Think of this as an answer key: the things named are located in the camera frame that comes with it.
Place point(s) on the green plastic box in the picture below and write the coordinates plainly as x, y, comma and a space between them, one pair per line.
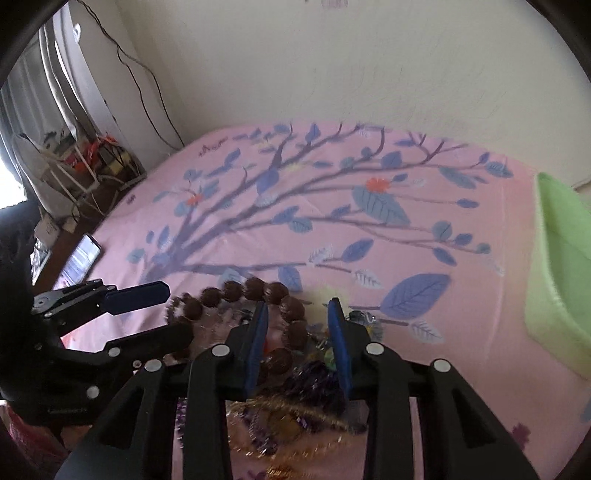
561, 272

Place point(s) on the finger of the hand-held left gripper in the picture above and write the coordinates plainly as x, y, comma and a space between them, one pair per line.
159, 339
138, 296

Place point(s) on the grey curtain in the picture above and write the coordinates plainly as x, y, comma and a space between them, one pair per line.
41, 106

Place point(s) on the white power strip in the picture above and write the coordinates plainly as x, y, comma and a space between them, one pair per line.
51, 228

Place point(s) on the pink floral bed sheet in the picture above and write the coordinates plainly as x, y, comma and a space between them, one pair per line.
332, 221

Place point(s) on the pile of jewelry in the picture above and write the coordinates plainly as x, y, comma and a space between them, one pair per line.
295, 406

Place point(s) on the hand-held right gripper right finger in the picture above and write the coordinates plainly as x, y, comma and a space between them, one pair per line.
338, 346

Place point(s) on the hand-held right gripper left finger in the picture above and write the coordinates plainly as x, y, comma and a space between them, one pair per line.
256, 344

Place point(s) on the smartphone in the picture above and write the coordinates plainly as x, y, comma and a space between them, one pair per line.
79, 263

